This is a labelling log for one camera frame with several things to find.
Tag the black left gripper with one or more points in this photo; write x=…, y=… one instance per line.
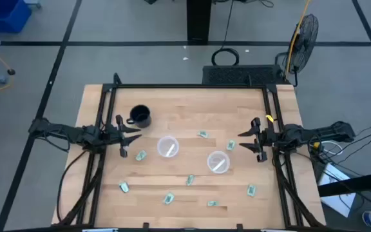
x=120, y=141

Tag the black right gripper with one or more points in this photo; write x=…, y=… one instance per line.
x=266, y=137

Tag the green stevia packet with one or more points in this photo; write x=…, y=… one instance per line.
x=251, y=190
x=168, y=198
x=124, y=186
x=212, y=203
x=203, y=134
x=190, y=179
x=140, y=155
x=231, y=145

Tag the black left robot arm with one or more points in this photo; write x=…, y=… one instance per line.
x=63, y=130

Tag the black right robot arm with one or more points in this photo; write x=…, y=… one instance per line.
x=327, y=132

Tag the dark enamel mug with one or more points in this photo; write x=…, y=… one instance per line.
x=140, y=114

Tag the yellow tag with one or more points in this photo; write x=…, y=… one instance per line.
x=270, y=118

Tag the clear plastic bowl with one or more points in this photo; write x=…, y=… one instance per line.
x=213, y=159
x=163, y=143

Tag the yellow connector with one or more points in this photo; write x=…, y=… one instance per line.
x=316, y=145

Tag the black perforated computer case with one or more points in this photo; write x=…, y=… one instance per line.
x=237, y=75

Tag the black table clip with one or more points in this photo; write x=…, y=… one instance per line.
x=145, y=225
x=239, y=226

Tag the white cardboard box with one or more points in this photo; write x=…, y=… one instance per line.
x=333, y=175

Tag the black floor fan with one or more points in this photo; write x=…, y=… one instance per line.
x=303, y=42

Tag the black beam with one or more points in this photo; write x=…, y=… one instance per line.
x=354, y=183

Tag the black pillar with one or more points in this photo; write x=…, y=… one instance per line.
x=198, y=19

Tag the blue plastic bin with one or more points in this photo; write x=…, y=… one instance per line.
x=5, y=16

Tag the black aluminium frame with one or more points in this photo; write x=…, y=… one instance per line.
x=188, y=86

